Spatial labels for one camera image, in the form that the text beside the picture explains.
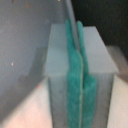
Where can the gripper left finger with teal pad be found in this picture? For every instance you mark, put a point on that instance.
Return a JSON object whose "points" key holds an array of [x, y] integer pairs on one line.
{"points": [[64, 69]]}

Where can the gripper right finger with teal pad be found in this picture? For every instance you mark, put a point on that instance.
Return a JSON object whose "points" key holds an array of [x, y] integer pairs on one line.
{"points": [[99, 70]]}

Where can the grey-blue frying pan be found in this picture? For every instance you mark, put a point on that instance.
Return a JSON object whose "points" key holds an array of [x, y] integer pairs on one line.
{"points": [[24, 34]]}

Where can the pink stove board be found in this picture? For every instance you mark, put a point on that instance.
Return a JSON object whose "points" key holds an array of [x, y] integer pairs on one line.
{"points": [[35, 110]]}

